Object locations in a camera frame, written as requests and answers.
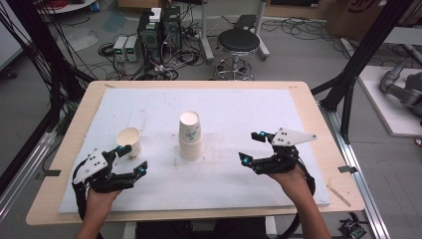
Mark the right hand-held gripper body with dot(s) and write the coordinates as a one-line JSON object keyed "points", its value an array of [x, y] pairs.
{"points": [[288, 136]]}

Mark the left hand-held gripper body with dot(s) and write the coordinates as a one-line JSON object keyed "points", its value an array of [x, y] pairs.
{"points": [[91, 166]]}

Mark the white floral paper cup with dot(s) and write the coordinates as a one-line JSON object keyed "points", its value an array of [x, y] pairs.
{"points": [[130, 137]]}

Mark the stack of paper cups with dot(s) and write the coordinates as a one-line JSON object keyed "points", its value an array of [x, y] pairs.
{"points": [[190, 146]]}

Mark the person's left hand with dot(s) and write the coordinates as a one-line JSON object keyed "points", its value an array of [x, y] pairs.
{"points": [[101, 199]]}

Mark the person's right hand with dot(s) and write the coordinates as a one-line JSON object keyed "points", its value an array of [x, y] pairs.
{"points": [[293, 182]]}

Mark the white foam mat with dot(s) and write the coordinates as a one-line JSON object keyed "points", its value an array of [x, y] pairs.
{"points": [[225, 109]]}

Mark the thin wooden stick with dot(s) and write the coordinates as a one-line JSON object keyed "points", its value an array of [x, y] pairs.
{"points": [[338, 195]]}

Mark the person's dark trousers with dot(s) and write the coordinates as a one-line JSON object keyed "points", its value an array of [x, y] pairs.
{"points": [[199, 230]]}

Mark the black round stool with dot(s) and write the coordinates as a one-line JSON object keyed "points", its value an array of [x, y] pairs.
{"points": [[238, 41]]}

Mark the white floor board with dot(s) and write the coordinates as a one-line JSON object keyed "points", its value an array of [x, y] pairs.
{"points": [[384, 109]]}

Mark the wooden desk white legs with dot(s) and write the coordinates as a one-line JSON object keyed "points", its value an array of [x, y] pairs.
{"points": [[262, 33], [206, 40]]}

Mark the grey power supply unit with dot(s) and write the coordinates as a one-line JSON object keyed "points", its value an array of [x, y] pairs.
{"points": [[132, 48], [119, 48]]}

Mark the green circuit board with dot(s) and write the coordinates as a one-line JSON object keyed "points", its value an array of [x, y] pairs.
{"points": [[352, 229]]}

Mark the black computer tower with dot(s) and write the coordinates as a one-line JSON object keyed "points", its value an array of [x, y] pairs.
{"points": [[149, 40], [172, 30]]}

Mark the brown cardboard box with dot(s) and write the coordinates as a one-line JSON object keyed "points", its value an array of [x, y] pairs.
{"points": [[355, 16]]}

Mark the aluminium rail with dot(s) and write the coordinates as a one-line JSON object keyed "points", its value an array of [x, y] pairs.
{"points": [[358, 172], [26, 166]]}

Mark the black metal frame post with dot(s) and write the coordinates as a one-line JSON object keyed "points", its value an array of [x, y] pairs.
{"points": [[43, 49], [361, 56]]}

